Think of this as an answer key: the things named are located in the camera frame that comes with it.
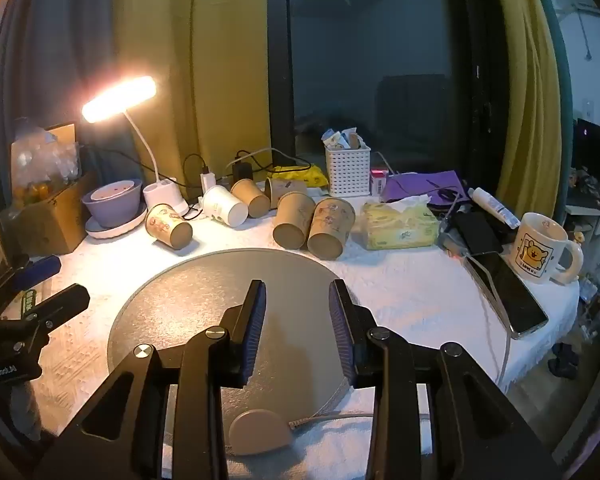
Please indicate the yellow tissue pack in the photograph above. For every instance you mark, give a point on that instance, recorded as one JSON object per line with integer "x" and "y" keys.
{"x": 400, "y": 227}

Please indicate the black smartphone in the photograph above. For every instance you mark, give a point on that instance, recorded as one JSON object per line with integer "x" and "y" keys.
{"x": 512, "y": 295}

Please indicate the clear plastic bag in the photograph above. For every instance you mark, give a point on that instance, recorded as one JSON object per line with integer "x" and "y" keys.
{"x": 45, "y": 160}

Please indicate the yellow curtain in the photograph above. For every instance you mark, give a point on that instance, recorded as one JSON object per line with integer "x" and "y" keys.
{"x": 205, "y": 60}
{"x": 522, "y": 85}

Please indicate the white tube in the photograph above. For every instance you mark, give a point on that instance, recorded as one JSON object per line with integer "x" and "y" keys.
{"x": 495, "y": 207}

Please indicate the brown printed paper cup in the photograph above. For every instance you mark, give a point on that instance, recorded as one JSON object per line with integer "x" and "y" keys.
{"x": 286, "y": 187}
{"x": 250, "y": 196}
{"x": 331, "y": 227}
{"x": 166, "y": 224}
{"x": 292, "y": 220}

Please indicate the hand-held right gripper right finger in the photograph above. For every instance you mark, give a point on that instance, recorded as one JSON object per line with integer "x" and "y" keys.
{"x": 339, "y": 332}

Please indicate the packets in basket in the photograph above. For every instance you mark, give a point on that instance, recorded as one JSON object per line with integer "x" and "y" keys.
{"x": 341, "y": 139}

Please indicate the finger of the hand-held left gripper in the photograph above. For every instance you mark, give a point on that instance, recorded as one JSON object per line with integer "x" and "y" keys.
{"x": 62, "y": 302}
{"x": 41, "y": 266}

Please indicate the cardboard box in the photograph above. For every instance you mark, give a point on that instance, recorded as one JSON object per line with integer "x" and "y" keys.
{"x": 55, "y": 220}

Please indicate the yellow snack bag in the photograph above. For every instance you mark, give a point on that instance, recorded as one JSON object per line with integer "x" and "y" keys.
{"x": 305, "y": 175}

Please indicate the white plastic basket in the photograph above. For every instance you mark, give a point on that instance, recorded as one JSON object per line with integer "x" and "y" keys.
{"x": 347, "y": 172}

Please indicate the white desk lamp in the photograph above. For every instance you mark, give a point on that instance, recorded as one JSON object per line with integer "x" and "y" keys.
{"x": 120, "y": 98}

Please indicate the beige round charger puck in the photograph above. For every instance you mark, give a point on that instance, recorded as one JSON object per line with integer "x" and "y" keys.
{"x": 257, "y": 432}

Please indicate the purple cloth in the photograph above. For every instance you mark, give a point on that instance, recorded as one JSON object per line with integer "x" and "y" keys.
{"x": 420, "y": 185}

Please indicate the small red white box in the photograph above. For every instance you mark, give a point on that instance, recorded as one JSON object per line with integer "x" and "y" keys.
{"x": 378, "y": 181}

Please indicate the white paper cup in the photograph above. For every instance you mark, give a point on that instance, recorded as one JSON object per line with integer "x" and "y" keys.
{"x": 224, "y": 205}

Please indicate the grey round mat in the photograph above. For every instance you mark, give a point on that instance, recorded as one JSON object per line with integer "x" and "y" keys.
{"x": 190, "y": 300}

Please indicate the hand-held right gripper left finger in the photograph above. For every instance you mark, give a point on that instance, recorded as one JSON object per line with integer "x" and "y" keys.
{"x": 256, "y": 332}

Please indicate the white charger plug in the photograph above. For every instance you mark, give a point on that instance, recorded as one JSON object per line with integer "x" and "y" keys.
{"x": 208, "y": 182}

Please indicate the black charger plug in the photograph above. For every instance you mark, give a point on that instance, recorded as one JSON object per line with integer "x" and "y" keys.
{"x": 242, "y": 171}

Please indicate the white plate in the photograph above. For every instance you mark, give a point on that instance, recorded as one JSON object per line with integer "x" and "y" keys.
{"x": 130, "y": 225}

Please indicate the purple bowl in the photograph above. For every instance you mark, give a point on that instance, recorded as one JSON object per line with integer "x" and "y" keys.
{"x": 111, "y": 207}

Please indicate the cream cat print mug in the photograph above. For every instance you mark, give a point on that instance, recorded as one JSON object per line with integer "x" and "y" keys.
{"x": 537, "y": 250}

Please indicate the grey curtain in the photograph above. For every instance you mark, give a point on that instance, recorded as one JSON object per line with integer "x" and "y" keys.
{"x": 55, "y": 60}

